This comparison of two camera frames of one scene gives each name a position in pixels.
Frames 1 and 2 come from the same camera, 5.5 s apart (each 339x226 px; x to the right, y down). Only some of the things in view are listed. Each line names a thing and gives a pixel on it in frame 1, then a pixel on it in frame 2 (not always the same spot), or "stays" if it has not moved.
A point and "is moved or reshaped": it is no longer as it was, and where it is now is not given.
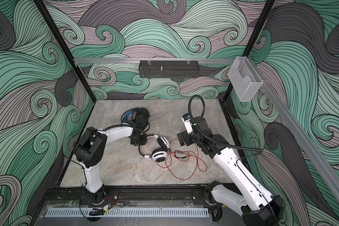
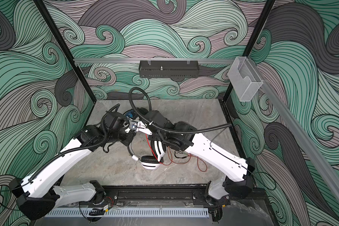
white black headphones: x=155 y=147 is moved or reshaped
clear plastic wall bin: x=244 y=79 stays
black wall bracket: x=169 y=68 stays
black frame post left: x=64 y=48 stays
